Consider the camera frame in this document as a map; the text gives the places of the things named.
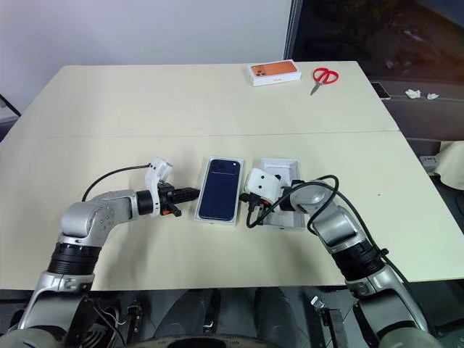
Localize white box lid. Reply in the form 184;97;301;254
252;156;306;231

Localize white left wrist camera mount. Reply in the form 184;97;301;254
144;156;175;219

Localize white power strip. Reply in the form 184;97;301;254
420;154;438;173

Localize black metal bracket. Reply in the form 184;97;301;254
303;294;346;348

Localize grey window frame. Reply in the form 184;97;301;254
283;0;305;62

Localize grey side desk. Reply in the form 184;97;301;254
368;76;464;143

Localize red handled scissors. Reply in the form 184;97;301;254
309;67;341;97

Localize cream cloth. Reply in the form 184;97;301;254
428;140;464;190

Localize dark blue smartphone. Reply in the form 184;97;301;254
197;157;243;221

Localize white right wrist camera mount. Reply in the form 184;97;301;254
243;167;285;205

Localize black stand leg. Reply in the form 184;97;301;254
0;93;22;119

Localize white box with orange phone print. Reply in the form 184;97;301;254
247;60;303;88

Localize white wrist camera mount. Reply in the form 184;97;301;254
243;167;285;205
144;156;175;219

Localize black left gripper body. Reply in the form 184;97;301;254
157;183;183;218

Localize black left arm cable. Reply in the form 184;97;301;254
80;164;154;202

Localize small black device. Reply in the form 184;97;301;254
125;296;145;335

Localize black smartphone with white bezel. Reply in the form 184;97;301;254
370;81;392;101

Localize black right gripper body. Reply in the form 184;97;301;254
246;196;271;219

